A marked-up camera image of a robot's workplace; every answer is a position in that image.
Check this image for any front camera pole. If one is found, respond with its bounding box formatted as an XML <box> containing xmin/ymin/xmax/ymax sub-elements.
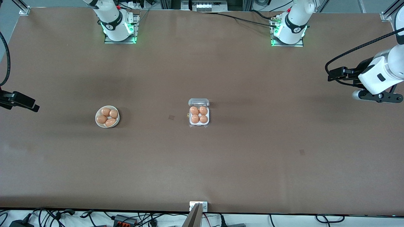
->
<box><xmin>181</xmin><ymin>203</ymin><xmax>202</xmax><ymax>227</ymax></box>

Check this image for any orange black connector block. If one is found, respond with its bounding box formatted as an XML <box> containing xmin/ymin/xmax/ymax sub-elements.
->
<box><xmin>113</xmin><ymin>214</ymin><xmax>138</xmax><ymax>226</ymax></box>

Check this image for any grey power strip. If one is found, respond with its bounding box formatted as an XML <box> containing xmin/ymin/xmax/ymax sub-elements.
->
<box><xmin>189</xmin><ymin>0</ymin><xmax>228</xmax><ymax>12</ymax></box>

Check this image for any black power adapter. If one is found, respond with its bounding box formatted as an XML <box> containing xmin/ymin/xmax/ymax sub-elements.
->
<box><xmin>9</xmin><ymin>219</ymin><xmax>34</xmax><ymax>227</ymax></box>

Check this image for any short black table cable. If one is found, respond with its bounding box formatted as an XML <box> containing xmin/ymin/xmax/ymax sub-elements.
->
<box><xmin>250</xmin><ymin>9</ymin><xmax>278</xmax><ymax>21</ymax></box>

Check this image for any white power strip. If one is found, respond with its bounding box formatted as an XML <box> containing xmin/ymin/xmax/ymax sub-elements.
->
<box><xmin>127</xmin><ymin>0</ymin><xmax>149</xmax><ymax>9</ymax></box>

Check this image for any metal pole bracket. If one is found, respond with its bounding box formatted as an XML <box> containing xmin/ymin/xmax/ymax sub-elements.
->
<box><xmin>189</xmin><ymin>201</ymin><xmax>208</xmax><ymax>212</ymax></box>

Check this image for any clear plastic egg box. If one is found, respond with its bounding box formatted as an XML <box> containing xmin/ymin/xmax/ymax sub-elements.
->
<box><xmin>188</xmin><ymin>98</ymin><xmax>211</xmax><ymax>128</ymax></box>

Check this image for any white round bowl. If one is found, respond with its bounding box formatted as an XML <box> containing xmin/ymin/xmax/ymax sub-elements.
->
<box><xmin>95</xmin><ymin>105</ymin><xmax>120</xmax><ymax>128</ymax></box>

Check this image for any long black table cable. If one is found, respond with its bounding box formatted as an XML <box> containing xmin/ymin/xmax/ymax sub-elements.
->
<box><xmin>197</xmin><ymin>11</ymin><xmax>280</xmax><ymax>29</ymax></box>

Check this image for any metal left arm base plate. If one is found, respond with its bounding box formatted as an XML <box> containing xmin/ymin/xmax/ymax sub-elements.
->
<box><xmin>270</xmin><ymin>16</ymin><xmax>304</xmax><ymax>48</ymax></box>

